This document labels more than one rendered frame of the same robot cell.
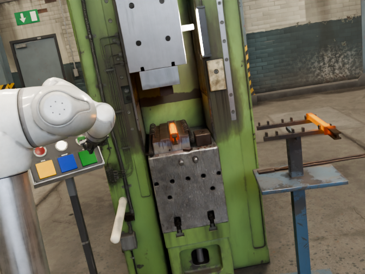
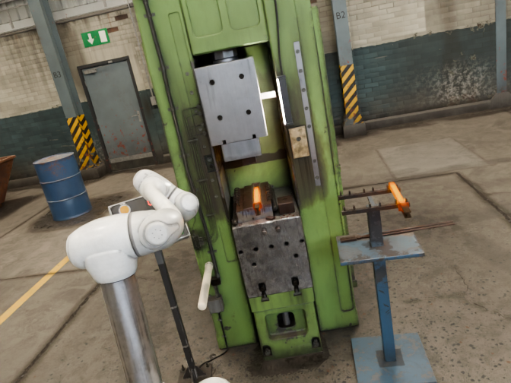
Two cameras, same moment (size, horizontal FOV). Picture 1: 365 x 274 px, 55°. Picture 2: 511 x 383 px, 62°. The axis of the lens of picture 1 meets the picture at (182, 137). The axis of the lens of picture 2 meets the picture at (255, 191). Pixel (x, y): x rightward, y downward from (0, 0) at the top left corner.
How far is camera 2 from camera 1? 0.53 m
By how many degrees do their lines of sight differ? 6
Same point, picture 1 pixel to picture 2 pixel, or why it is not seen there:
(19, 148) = (129, 259)
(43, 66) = (115, 94)
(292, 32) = (409, 45)
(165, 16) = (245, 91)
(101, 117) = (187, 207)
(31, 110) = (138, 234)
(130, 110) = (213, 178)
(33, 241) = (141, 324)
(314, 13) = (436, 21)
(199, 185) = (282, 252)
